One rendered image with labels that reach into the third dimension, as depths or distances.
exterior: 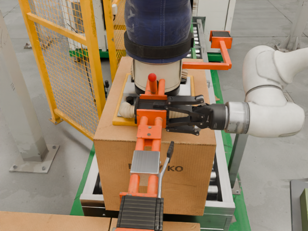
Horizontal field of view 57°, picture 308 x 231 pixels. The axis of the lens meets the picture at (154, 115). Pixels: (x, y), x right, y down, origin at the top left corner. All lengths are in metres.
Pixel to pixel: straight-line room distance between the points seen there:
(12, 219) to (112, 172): 0.61
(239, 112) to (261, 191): 1.50
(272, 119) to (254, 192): 1.46
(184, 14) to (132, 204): 0.57
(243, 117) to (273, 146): 1.83
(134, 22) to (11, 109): 1.42
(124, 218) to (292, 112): 0.51
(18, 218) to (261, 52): 1.21
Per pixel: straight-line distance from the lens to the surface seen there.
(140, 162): 0.64
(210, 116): 0.79
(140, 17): 0.87
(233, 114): 0.78
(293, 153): 2.61
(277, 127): 0.80
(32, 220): 1.45
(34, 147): 2.32
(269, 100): 0.81
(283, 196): 2.27
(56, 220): 1.41
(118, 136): 0.93
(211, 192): 1.46
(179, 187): 1.07
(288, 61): 0.86
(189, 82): 1.17
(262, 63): 0.87
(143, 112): 0.77
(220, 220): 1.43
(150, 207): 0.56
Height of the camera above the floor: 1.70
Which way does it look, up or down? 39 degrees down
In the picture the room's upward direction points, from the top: straight up
